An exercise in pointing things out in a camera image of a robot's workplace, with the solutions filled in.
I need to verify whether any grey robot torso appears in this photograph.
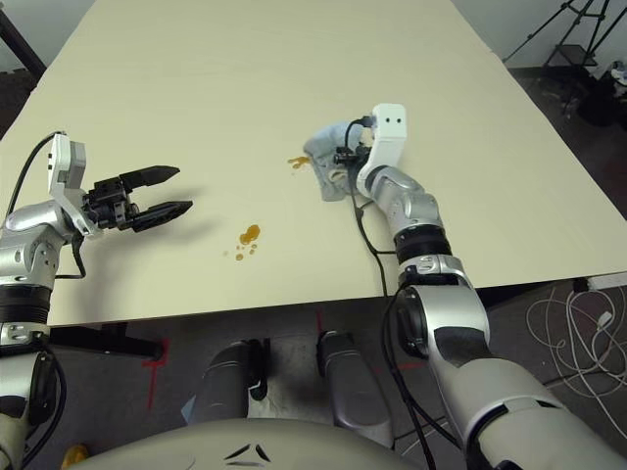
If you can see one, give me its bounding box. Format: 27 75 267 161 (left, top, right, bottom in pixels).
68 415 417 470

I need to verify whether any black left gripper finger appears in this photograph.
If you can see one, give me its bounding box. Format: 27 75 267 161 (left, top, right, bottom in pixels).
130 200 194 232
120 164 181 190

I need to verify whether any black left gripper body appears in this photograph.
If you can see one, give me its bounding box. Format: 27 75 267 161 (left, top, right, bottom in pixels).
81 176 138 231

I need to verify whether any black camera tripod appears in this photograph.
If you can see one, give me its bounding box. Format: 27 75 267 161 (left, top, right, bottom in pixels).
502 0 627 68

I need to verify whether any yellow floor object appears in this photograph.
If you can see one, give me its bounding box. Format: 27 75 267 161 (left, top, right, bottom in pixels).
61 443 89 469

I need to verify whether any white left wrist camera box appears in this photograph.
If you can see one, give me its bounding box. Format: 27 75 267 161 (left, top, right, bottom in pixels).
47 131 104 239

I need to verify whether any grey robot leg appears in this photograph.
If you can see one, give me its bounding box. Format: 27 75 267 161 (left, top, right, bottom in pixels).
316 331 396 449
193 340 270 427

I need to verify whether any white power strip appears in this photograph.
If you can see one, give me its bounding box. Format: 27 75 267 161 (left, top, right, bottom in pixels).
586 273 627 291

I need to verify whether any black bag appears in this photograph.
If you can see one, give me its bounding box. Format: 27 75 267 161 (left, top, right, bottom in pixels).
577 58 627 126

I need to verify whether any large orange liquid spill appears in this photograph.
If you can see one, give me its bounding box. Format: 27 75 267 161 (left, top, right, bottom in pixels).
222 223 261 262

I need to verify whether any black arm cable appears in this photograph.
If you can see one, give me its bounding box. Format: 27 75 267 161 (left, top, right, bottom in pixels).
7 131 88 280
342 116 471 470

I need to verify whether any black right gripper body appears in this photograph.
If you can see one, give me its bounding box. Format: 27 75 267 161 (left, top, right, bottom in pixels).
333 146 368 167

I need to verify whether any light blue rag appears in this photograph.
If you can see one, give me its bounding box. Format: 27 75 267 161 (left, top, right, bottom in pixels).
302 119 376 203

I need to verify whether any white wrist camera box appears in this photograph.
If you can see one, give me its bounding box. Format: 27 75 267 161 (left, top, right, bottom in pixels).
47 131 104 239
356 103 409 197

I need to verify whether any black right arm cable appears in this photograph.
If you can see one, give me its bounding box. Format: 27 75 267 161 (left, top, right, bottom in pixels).
342 116 471 470

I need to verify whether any black table foot bar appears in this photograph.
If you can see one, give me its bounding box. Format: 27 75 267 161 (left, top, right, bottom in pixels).
48 322 166 358

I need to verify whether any white cable tangle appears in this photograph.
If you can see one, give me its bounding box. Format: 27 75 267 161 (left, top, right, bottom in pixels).
526 286 627 442

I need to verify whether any grey robot right leg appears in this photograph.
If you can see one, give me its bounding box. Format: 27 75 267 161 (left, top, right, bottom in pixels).
316 331 396 449

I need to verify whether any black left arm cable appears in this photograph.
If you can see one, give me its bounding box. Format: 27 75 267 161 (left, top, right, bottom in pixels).
7 131 88 280

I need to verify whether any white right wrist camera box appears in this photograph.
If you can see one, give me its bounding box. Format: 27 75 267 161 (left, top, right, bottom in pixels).
356 103 409 197

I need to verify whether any black foam floor mat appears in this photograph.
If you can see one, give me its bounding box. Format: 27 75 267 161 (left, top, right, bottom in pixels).
0 68 38 141

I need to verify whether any grey robot left leg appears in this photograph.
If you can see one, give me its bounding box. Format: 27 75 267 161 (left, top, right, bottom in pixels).
193 340 270 427

